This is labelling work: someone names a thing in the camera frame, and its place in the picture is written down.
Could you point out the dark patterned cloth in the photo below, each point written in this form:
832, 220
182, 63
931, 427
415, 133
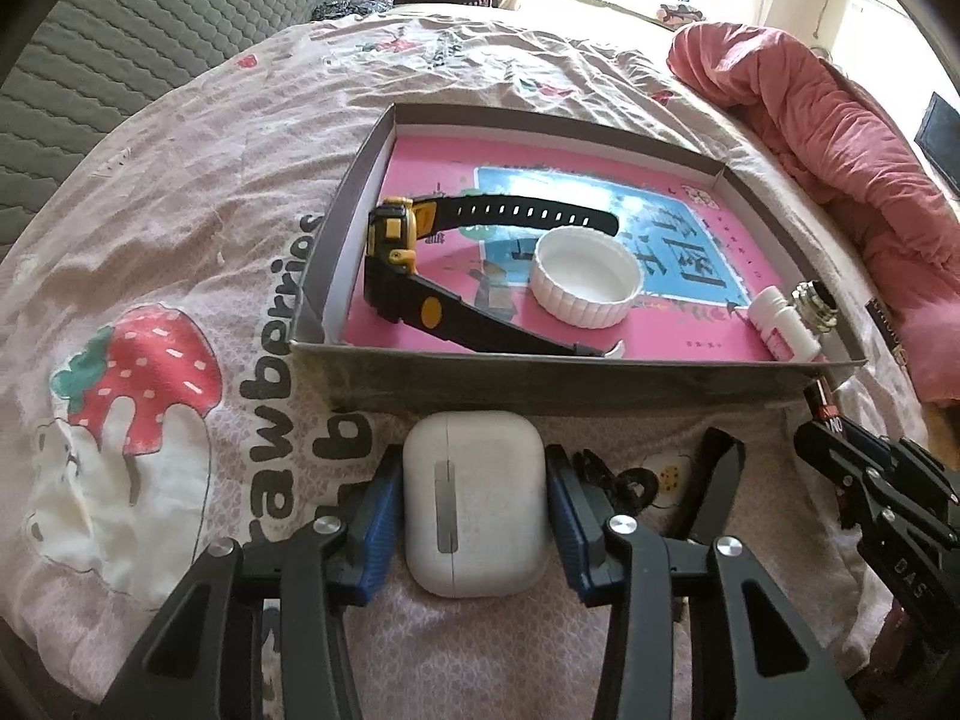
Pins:
351, 7

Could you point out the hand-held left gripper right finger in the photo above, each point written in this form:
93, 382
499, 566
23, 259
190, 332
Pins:
571, 532

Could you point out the black plastic piece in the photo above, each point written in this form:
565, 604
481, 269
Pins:
718, 484

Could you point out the black television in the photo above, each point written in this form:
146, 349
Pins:
941, 142

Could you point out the shallow grey cardboard box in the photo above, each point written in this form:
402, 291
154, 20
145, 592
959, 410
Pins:
330, 255

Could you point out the small white pink-label bottle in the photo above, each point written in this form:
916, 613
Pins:
784, 326

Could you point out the strawberry print bedsheet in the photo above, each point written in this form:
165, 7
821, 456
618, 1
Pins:
187, 255

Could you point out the white earbuds case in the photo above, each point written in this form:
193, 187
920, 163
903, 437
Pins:
476, 502

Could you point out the yellow black wrist watch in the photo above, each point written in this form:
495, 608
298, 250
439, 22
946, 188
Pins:
405, 292

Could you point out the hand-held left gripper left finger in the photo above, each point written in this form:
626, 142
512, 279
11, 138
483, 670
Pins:
375, 532

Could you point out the pink and blue book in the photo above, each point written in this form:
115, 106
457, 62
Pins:
675, 330

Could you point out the white ribbed jar lid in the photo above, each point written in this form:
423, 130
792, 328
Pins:
586, 281

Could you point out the grey quilted headboard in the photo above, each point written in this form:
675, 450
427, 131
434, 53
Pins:
150, 30

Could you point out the pink fleece blanket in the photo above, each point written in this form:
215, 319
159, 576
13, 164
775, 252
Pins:
840, 135

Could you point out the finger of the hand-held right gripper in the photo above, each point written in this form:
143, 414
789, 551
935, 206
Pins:
874, 444
825, 457

